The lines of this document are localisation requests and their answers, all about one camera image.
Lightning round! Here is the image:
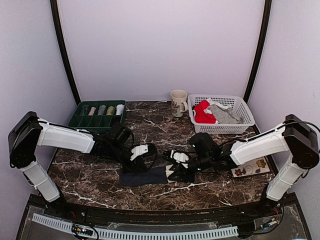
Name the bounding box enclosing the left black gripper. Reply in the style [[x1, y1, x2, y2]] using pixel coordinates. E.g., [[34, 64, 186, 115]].
[[108, 142, 148, 175]]

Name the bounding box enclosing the patterned dark rolled cloth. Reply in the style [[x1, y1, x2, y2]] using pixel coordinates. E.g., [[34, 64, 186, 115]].
[[78, 104, 90, 116]]

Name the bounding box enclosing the olive rolled cloth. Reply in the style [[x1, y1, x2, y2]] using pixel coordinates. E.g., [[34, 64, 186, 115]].
[[106, 106, 115, 116]]

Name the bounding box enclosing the red underwear in basket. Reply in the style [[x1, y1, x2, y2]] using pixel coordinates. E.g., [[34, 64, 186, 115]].
[[194, 100, 217, 124]]

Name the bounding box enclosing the left black frame post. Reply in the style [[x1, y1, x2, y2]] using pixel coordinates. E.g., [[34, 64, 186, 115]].
[[50, 0, 81, 105]]

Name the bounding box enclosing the white plastic basket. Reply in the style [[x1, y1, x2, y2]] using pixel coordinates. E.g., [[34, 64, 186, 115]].
[[187, 94, 255, 134]]

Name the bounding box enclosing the black frame post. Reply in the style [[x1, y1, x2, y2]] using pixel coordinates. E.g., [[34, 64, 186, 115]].
[[243, 0, 272, 103], [50, 0, 81, 105]]

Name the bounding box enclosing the white rolled cloth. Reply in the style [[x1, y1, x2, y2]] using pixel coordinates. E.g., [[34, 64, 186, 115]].
[[115, 104, 125, 116]]

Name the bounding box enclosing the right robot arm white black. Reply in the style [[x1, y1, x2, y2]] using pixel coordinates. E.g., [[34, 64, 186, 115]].
[[162, 114, 320, 217]]

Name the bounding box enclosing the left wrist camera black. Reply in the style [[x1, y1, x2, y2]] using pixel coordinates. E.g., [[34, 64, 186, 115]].
[[130, 143, 158, 170]]

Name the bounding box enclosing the cream floral mug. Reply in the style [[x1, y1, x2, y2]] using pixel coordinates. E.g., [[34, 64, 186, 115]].
[[170, 89, 189, 118]]

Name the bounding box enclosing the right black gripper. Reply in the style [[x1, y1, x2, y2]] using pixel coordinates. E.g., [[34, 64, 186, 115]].
[[167, 153, 213, 183]]

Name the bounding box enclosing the white slotted cable duct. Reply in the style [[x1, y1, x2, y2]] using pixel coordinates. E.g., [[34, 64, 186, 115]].
[[31, 213, 239, 240]]

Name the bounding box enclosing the navy underwear cream waistband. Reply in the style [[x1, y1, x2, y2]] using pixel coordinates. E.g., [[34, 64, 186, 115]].
[[119, 166, 175, 187]]

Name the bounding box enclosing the small green circuit board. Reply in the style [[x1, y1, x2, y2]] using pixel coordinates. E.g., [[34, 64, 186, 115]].
[[71, 224, 94, 237]]

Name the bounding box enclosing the floral square coaster tile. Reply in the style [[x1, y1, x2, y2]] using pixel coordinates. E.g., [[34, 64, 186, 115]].
[[231, 157, 271, 178]]

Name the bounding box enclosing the green divided organizer tray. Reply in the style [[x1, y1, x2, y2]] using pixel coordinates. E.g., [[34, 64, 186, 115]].
[[68, 100, 126, 133]]

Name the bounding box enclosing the pink rolled cloth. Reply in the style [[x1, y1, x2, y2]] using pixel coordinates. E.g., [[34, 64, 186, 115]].
[[88, 107, 96, 116]]

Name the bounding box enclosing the grey-green rolled cloth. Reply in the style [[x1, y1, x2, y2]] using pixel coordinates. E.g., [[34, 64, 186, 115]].
[[97, 104, 107, 116]]

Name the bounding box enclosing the black front rail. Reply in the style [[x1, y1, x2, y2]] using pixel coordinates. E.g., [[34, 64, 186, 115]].
[[29, 192, 298, 226]]

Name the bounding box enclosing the grey underwear in basket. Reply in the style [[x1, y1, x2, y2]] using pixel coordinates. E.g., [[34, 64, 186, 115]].
[[205, 98, 244, 124]]

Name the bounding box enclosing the right black frame post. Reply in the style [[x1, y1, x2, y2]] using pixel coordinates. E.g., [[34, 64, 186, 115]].
[[243, 0, 272, 103]]

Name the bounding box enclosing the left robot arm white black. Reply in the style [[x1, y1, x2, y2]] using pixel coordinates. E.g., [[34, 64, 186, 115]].
[[7, 111, 150, 218]]

